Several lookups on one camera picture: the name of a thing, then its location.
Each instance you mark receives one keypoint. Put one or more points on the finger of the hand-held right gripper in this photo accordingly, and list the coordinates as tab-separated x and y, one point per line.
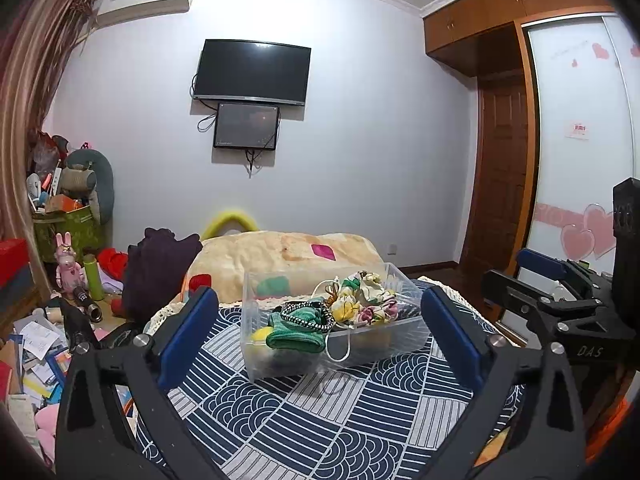
542	262
520	300

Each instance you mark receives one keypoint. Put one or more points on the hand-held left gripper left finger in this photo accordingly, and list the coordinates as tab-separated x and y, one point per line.
190	332

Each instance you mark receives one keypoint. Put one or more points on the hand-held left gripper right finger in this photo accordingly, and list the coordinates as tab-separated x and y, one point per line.
450	335

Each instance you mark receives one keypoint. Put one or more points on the clear plastic storage box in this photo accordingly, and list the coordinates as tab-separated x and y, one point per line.
380	345

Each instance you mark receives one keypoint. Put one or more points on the floral fabric piece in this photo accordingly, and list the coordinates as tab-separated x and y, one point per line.
367	302

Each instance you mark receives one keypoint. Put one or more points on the green knit cloth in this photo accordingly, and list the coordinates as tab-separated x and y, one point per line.
292	337

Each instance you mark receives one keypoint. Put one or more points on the dark purple cloth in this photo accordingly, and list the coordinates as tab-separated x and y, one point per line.
155	270

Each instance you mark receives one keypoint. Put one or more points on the wooden door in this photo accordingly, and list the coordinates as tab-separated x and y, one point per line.
500	185

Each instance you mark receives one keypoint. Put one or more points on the white sliding door with hearts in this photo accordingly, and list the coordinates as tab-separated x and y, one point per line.
580	160

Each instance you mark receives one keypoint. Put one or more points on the black flashlight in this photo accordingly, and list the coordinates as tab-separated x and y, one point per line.
87	305

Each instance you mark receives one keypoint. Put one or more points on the red cloth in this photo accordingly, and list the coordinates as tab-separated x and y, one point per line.
112	260

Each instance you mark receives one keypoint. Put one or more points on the green bottle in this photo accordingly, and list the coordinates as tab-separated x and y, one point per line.
93	277

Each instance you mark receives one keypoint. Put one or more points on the yellow orange cloth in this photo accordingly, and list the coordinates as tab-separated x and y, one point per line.
492	447

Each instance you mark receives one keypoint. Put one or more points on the pink rabbit toy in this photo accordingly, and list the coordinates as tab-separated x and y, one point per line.
67	267

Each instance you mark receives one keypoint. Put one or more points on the blue wave-patterned bedsheet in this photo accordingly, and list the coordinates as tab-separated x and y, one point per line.
310	425

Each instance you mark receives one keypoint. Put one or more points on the green storage box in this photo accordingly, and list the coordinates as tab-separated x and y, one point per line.
75	232

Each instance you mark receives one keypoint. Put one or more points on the pile of papers and books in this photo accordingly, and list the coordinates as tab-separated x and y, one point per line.
35	355

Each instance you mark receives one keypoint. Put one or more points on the pink plush toy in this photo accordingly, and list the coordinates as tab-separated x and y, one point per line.
47	425

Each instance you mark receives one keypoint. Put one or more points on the grey neck pillow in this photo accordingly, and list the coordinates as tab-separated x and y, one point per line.
100	172

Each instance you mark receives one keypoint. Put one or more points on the red box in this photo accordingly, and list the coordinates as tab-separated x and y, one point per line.
12	260

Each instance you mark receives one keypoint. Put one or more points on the wooden wardrobe cabinet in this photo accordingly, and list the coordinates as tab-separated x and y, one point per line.
480	10

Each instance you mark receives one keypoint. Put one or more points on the striped brown curtain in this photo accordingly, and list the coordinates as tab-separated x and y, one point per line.
30	85

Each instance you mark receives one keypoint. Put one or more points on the white air conditioner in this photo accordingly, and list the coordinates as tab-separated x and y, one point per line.
142	2

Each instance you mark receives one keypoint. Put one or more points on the wall socket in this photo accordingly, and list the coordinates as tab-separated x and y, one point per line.
393	247

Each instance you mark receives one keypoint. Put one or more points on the small wall-mounted black monitor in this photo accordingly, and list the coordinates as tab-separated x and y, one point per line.
246	125

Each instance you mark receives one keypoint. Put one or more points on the wall-mounted black television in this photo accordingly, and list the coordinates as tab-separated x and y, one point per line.
252	71

